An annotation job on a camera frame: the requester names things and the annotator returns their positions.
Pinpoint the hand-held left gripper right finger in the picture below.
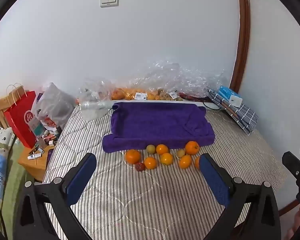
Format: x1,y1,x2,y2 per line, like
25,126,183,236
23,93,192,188
199,153,282,240

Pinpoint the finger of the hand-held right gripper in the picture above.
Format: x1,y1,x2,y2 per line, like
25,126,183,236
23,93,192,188
282,151,300,180

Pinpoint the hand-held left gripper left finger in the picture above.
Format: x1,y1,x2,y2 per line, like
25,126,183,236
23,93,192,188
15,152,98,240

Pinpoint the oval yellowish orange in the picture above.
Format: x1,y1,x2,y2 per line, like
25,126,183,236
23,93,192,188
160,153,174,165

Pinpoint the large orange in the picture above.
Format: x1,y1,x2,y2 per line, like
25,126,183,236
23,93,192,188
125,149,142,165

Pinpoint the purple towel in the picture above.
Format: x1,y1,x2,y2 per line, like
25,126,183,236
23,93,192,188
102,102,215,153

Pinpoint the clear bag of red fruits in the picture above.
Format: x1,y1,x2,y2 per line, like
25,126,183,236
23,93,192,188
175,65,227,100

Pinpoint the clear bag of brown fruits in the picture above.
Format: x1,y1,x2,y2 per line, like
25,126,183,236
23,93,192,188
145,60,188,102

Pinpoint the person's right hand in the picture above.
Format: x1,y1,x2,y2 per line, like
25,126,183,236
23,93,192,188
285,205,300,240

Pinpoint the wooden nightstand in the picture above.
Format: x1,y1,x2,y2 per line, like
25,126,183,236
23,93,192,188
17,144,56,182

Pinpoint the pile of small cosmetic items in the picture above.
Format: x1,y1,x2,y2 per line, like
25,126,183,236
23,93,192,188
35,129,63,147

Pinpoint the striped bed quilt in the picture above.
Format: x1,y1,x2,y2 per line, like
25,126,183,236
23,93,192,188
41,102,288,240

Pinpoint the plaid grey cloth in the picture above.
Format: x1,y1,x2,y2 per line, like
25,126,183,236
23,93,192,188
207,87,259,135

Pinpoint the green blanket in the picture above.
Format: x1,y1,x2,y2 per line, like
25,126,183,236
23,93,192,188
0,140,37,233

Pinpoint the grey plastic bag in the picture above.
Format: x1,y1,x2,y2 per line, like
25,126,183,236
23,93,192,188
32,82,76,132

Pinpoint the crumpled clear plastic bag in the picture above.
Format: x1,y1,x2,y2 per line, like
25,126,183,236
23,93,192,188
77,79,113,121

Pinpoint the red paper bag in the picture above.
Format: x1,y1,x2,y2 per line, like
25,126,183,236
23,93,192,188
4,91,42,149

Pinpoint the blue tissue box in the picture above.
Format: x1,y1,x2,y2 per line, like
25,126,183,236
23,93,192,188
218,85,243,108

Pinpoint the white dotted pillow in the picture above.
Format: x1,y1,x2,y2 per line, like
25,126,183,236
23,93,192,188
0,127,16,153

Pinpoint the black cable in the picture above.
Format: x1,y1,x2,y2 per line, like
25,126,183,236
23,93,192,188
202,101,222,111

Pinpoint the brown wooden door frame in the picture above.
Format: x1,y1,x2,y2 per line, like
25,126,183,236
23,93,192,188
229,0,252,94

